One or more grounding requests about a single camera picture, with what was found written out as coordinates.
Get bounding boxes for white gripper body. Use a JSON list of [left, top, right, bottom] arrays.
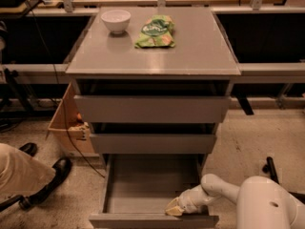
[[178, 188, 211, 214]]

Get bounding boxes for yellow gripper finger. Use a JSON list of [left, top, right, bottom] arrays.
[[166, 198, 179, 209], [165, 206, 184, 217]]

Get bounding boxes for grey bottom drawer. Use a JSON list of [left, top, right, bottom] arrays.
[[89, 155, 218, 229]]

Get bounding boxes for grey drawer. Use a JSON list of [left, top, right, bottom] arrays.
[[74, 95, 230, 123], [89, 155, 218, 229], [90, 134, 216, 154]]

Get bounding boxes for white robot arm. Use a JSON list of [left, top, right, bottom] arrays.
[[165, 174, 305, 229]]

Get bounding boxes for grey middle drawer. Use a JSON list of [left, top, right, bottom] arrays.
[[90, 134, 216, 154]]

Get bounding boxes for grey drawer cabinet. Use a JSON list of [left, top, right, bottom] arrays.
[[65, 6, 242, 174]]

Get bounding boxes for grey top drawer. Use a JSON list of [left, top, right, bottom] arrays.
[[74, 95, 230, 123]]

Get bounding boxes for black stand base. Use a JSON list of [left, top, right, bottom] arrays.
[[262, 156, 305, 204]]

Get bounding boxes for black shoe near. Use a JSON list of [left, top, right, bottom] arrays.
[[29, 156, 72, 205]]

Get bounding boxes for black shoe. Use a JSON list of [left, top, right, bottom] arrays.
[[19, 142, 38, 156], [29, 156, 72, 205]]

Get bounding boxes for cardboard box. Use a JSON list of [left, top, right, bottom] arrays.
[[48, 83, 97, 156]]

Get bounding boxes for black chair base leg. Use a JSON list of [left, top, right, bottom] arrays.
[[0, 195, 31, 212]]

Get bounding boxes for black shoe far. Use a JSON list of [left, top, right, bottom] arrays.
[[19, 142, 38, 156]]

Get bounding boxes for beige trouser leg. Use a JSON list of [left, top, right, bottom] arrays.
[[0, 143, 55, 195]]

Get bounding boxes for green snack bag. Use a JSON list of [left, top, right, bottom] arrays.
[[134, 14, 175, 49]]

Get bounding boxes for white ceramic bowl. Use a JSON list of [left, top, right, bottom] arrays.
[[101, 10, 131, 33]]

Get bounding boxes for black floor cable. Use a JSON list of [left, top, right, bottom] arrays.
[[12, 0, 107, 179]]

